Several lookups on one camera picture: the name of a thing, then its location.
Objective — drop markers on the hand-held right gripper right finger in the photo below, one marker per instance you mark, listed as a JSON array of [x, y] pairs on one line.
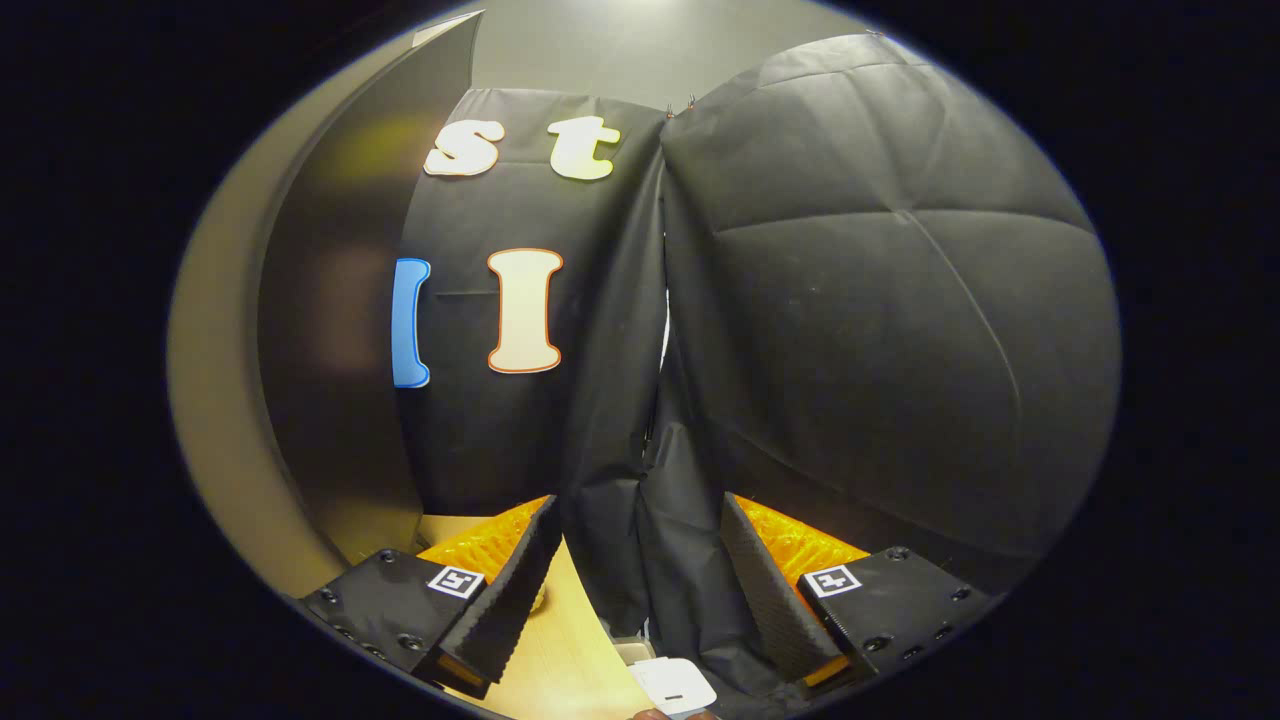
[[765, 590]]

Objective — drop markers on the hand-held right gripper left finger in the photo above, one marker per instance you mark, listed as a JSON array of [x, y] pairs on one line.
[[510, 600]]

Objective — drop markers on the white plastic box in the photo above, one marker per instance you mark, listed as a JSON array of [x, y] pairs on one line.
[[675, 685]]

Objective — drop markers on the black backdrop cloth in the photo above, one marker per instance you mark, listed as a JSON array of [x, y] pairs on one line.
[[850, 350]]

